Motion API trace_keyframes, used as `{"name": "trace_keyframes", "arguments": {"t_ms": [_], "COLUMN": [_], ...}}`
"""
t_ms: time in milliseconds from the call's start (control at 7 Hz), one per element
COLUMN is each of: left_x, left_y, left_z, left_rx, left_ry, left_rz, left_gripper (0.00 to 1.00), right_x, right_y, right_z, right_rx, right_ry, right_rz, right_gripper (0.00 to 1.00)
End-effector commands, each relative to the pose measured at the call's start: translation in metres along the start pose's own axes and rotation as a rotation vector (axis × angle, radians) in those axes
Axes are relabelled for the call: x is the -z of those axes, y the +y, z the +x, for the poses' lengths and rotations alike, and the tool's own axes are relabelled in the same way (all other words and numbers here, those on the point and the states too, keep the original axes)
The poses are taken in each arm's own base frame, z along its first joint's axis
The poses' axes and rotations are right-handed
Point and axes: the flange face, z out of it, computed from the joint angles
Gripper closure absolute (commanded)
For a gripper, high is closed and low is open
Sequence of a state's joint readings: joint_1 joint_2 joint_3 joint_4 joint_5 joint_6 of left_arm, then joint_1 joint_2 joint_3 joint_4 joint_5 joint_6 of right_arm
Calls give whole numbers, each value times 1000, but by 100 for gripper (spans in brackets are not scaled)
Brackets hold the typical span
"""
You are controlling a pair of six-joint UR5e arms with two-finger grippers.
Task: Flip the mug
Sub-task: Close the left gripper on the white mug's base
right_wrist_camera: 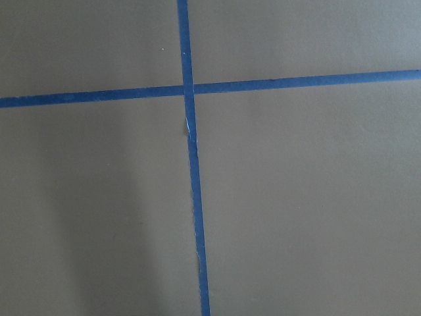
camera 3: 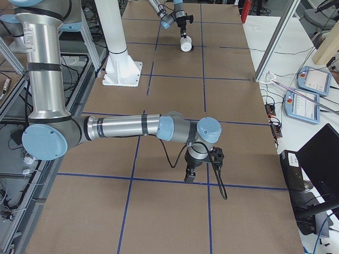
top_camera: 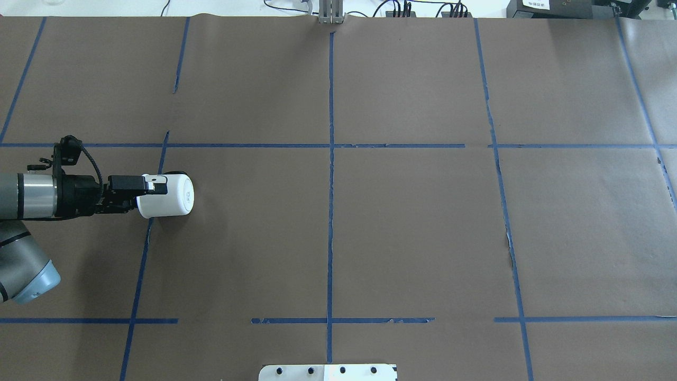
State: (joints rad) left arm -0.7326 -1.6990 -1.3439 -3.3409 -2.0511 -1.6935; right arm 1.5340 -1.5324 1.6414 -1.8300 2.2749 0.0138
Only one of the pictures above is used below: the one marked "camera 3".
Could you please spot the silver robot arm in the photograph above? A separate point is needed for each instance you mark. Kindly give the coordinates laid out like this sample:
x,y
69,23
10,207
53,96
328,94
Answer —
x,y
52,130
178,15

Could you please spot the teach pendant far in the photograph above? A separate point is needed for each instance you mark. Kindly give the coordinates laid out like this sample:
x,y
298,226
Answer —
x,y
314,80

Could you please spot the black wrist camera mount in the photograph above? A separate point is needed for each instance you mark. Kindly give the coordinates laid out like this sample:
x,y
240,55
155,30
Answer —
x,y
217,156

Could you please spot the black mini computer box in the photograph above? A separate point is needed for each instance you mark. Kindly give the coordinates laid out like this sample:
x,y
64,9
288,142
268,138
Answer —
x,y
292,172

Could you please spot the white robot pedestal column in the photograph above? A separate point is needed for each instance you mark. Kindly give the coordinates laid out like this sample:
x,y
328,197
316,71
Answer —
x,y
121,69

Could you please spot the red cylinder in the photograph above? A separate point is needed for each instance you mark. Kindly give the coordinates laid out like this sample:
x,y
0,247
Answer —
x,y
245,10

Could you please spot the teach pendant near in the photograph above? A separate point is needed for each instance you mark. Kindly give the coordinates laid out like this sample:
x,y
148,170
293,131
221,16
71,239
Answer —
x,y
297,107

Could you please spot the aluminium frame post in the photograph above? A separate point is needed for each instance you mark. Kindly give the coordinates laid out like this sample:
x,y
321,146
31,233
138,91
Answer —
x,y
277,34

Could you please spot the teach pendant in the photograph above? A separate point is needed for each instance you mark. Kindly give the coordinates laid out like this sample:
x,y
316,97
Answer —
x,y
314,80
297,107

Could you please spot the aluminium side frame rail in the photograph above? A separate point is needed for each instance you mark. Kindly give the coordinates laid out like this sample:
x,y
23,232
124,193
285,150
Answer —
x,y
25,180

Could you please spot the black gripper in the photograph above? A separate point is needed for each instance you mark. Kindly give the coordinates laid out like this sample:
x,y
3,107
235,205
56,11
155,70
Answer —
x,y
181,25
191,163

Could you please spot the white enamel mug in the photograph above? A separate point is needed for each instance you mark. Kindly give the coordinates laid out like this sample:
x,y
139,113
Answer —
x,y
186,44

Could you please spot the black monitor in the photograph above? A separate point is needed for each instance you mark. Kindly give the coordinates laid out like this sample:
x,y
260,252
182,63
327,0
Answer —
x,y
319,160

